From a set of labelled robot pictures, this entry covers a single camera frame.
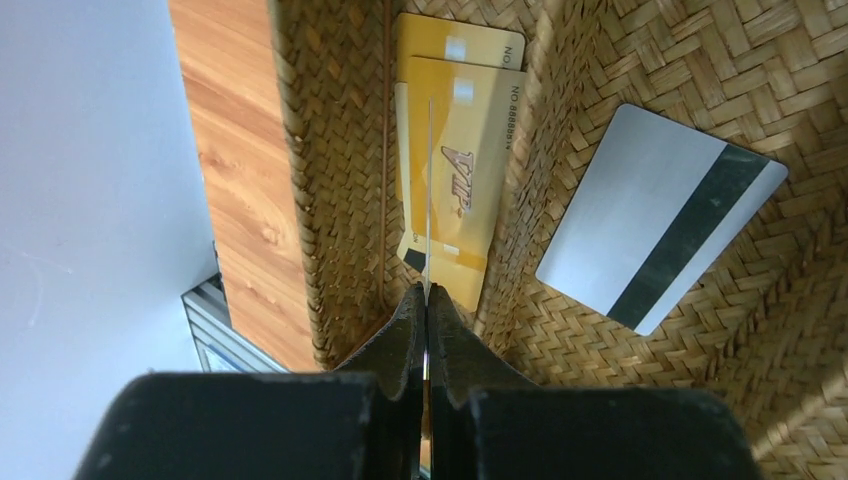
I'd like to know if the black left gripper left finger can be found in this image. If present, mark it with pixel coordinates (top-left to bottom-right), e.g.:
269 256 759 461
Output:
75 286 424 479

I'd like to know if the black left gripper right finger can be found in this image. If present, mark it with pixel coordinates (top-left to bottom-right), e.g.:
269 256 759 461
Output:
427 286 762 479

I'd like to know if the silver card with black stripe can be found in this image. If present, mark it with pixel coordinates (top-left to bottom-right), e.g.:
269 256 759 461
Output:
536 104 788 336

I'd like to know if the gold VIP card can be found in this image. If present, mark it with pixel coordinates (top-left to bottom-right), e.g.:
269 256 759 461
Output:
407 57 525 312

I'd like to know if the woven straw divided tray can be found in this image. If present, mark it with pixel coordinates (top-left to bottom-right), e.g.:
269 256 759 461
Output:
268 1 847 479

